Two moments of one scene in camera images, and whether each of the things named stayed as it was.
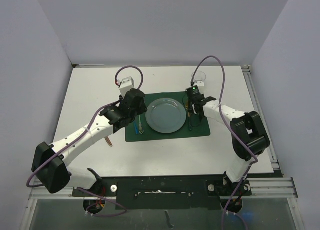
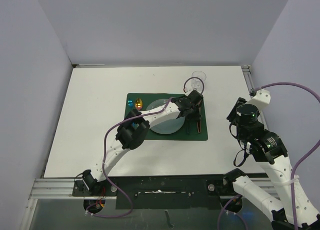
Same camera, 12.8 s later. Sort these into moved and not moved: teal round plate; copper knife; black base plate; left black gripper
Moved: left black gripper; copper knife
Not moved: teal round plate; black base plate
